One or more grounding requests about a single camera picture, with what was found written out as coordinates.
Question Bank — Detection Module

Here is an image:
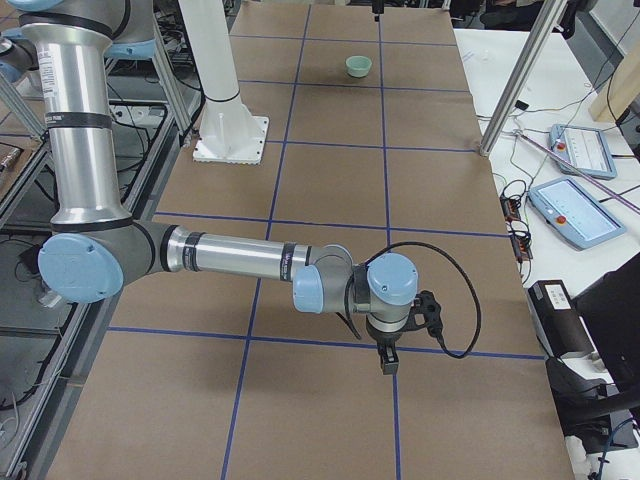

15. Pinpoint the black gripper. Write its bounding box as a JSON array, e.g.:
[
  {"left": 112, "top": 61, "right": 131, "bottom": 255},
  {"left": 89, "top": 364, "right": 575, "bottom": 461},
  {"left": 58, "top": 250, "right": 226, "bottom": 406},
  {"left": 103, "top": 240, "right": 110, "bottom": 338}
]
[{"left": 367, "top": 327, "right": 402, "bottom": 374}]

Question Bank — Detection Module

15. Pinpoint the orange black circuit board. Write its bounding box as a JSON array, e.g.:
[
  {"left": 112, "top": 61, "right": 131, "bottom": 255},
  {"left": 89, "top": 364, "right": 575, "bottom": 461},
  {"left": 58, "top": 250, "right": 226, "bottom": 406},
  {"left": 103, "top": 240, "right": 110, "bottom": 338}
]
[{"left": 499, "top": 195, "right": 522, "bottom": 222}]

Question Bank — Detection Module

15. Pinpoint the small black square pad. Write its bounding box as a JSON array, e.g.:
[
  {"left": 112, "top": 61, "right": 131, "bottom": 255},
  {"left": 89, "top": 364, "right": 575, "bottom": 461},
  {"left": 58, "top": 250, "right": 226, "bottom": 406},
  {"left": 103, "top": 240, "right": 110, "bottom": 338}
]
[{"left": 515, "top": 100, "right": 529, "bottom": 111}]

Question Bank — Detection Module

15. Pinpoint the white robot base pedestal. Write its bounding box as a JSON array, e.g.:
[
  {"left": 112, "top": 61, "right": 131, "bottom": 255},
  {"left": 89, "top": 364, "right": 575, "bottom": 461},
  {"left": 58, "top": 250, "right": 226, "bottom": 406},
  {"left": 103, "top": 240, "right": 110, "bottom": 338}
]
[{"left": 179, "top": 0, "right": 269, "bottom": 165}]

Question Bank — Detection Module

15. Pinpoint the green bowl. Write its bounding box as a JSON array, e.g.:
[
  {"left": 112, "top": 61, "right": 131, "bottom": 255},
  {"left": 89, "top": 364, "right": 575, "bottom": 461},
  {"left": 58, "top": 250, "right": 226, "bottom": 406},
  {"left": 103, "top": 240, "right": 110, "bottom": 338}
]
[{"left": 345, "top": 55, "right": 373, "bottom": 78}]

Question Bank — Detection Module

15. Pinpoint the lower teach pendant tablet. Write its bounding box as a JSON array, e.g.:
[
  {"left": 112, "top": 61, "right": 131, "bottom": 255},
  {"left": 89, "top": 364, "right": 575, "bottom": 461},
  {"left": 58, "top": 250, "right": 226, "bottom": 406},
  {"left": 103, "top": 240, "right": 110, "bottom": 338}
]
[{"left": 528, "top": 176, "right": 626, "bottom": 250}]

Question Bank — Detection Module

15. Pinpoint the wrist black camera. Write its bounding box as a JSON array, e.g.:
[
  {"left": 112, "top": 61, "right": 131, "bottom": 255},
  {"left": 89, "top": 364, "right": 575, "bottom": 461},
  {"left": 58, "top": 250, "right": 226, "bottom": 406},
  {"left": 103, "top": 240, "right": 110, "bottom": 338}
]
[{"left": 405, "top": 290, "right": 444, "bottom": 342}]

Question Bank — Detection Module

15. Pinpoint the teach pendant tablet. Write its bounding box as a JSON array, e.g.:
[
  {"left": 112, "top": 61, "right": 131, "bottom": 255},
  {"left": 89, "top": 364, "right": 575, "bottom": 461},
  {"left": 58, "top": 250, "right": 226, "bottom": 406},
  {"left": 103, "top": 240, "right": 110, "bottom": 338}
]
[
  {"left": 549, "top": 124, "right": 617, "bottom": 180},
  {"left": 528, "top": 176, "right": 626, "bottom": 250}
]

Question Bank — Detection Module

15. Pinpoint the upper teach pendant tablet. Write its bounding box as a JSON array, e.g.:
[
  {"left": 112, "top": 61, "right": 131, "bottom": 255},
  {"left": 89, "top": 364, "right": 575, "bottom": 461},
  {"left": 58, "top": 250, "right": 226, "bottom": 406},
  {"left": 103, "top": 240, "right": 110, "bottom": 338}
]
[{"left": 549, "top": 124, "right": 617, "bottom": 180}]

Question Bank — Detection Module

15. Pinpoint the aluminium frame post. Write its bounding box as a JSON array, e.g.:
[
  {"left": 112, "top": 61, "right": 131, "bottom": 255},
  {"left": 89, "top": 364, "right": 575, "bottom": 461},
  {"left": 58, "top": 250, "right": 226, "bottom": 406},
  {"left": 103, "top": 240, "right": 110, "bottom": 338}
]
[{"left": 479, "top": 0, "right": 568, "bottom": 157}]

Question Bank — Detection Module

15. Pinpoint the black monitor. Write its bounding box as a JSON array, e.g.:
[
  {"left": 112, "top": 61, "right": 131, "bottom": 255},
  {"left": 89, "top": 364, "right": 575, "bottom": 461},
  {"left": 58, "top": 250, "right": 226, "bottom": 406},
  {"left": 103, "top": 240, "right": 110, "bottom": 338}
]
[{"left": 573, "top": 254, "right": 640, "bottom": 389}]

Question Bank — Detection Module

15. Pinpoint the black box with label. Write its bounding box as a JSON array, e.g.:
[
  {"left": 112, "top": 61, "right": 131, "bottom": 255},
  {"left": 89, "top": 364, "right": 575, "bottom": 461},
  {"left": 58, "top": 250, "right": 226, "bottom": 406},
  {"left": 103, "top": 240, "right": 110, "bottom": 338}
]
[{"left": 527, "top": 279, "right": 595, "bottom": 359}]

